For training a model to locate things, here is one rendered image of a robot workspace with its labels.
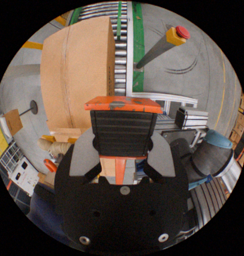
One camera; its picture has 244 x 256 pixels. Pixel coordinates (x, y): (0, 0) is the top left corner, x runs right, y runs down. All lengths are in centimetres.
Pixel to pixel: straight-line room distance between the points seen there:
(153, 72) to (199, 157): 128
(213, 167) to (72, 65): 63
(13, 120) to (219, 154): 226
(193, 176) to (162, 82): 133
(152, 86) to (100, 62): 111
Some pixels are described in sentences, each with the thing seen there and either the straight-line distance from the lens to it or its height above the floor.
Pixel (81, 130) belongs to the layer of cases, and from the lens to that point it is 100.
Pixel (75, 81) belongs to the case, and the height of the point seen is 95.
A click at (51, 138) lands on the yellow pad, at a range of 42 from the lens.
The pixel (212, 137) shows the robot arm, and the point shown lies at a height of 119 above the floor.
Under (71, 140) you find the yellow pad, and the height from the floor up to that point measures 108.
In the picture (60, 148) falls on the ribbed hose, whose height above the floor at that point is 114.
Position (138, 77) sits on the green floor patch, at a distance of 132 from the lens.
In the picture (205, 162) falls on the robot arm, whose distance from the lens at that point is 31.
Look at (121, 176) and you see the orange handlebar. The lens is 21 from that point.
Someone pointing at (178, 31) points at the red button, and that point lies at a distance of 43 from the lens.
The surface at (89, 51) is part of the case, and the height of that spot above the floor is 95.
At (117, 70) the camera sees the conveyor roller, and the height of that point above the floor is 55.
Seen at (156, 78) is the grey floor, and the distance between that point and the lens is 141.
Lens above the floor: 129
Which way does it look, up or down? 59 degrees down
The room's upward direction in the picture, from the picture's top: 178 degrees counter-clockwise
